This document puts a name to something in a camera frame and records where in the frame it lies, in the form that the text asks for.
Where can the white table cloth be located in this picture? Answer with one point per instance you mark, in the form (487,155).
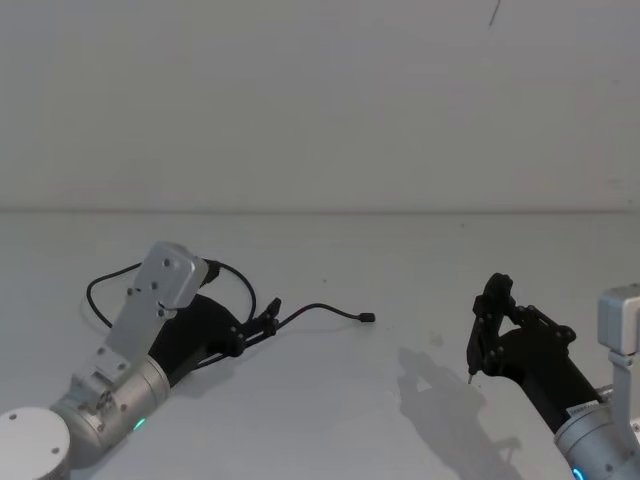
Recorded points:
(325,400)

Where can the plain pale wall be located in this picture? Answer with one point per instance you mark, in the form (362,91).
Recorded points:
(250,100)

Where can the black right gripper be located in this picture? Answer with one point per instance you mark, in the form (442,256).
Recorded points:
(540,365)

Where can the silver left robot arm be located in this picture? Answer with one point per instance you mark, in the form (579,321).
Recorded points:
(125,395)

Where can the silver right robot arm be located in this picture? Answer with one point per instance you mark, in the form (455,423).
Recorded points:
(595,440)

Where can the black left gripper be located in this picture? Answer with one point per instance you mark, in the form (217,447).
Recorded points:
(200,330)

